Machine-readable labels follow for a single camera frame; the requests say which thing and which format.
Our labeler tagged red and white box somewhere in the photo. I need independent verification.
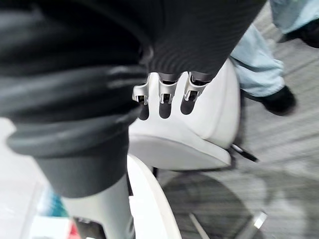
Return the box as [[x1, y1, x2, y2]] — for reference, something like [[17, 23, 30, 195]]
[[26, 215, 81, 239]]

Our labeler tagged chrome chair base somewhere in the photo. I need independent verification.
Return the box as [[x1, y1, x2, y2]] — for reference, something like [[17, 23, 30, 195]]
[[188, 211, 269, 239]]

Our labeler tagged teal patterned package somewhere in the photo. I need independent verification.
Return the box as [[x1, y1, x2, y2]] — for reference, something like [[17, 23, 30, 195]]
[[37, 188, 69, 218]]

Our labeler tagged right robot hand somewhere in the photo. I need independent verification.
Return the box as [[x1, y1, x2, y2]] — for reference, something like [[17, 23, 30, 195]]
[[0, 0, 268, 239]]

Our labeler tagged person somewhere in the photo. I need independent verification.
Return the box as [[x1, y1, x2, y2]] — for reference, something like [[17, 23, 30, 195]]
[[229, 0, 319, 117]]

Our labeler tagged white moulded chair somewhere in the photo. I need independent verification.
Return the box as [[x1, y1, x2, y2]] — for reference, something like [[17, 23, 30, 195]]
[[128, 59, 260, 172]]

